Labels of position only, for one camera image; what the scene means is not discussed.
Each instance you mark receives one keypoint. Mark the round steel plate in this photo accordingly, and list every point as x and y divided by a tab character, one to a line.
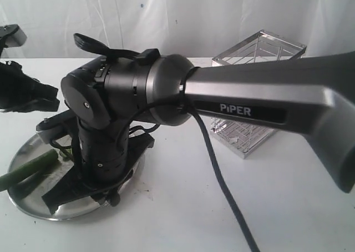
27	195

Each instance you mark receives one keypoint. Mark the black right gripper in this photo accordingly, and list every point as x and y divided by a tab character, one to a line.
106	158

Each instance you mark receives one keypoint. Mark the wire metal basket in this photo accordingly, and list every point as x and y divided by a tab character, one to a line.
243	138

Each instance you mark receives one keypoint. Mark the green cucumber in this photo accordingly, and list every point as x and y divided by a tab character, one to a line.
29	168

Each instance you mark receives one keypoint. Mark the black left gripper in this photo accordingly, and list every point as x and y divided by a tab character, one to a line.
23	94

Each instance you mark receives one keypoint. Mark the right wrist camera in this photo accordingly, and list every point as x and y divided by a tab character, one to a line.
56	127

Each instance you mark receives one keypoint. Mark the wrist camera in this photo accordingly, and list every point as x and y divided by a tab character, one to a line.
12	36
56	127

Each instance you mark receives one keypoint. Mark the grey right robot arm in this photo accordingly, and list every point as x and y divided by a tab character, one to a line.
313	97

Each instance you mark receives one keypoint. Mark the white backdrop curtain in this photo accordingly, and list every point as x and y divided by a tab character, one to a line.
193	28

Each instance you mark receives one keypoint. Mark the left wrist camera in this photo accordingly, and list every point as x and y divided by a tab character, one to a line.
12	36

